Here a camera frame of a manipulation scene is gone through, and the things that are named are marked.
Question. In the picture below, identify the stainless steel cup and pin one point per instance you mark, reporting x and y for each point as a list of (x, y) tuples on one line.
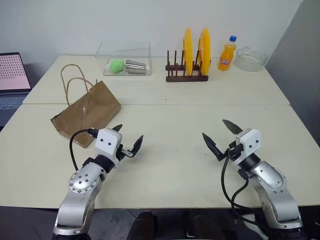
[(135, 66)]

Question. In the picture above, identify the dark wooden dish rack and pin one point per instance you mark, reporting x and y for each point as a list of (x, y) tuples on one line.
[(186, 79)]

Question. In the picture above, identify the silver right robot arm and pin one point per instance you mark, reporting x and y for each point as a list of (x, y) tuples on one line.
[(272, 182)]

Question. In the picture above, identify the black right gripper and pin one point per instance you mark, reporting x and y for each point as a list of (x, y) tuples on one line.
[(233, 151)]

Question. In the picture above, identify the clear plastic box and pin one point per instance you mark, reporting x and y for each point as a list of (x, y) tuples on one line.
[(125, 53)]

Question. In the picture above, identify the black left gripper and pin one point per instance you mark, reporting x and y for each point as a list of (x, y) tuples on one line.
[(123, 152)]

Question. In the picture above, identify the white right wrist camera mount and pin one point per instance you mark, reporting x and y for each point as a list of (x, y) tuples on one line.
[(250, 142)]

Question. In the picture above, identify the orange soda bottle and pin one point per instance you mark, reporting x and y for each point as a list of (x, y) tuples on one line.
[(226, 57)]

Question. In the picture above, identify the yellow plate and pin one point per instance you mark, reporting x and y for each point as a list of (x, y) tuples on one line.
[(205, 50), (188, 50)]

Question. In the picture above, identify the dark rounded shape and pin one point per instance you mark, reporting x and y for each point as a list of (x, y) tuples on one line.
[(145, 226)]

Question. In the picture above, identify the open laptop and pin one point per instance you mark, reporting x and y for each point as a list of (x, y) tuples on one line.
[(12, 72)]

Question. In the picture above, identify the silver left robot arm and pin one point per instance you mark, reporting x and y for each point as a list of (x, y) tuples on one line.
[(82, 182)]

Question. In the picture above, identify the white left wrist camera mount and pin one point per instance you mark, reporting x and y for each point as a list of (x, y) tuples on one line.
[(108, 142)]

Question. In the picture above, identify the green ball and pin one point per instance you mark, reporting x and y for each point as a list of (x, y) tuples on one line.
[(117, 66)]

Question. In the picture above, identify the clear glass bowl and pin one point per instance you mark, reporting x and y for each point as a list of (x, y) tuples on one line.
[(250, 60)]

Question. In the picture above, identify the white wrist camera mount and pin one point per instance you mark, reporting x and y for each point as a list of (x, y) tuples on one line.
[(108, 142), (250, 142)]

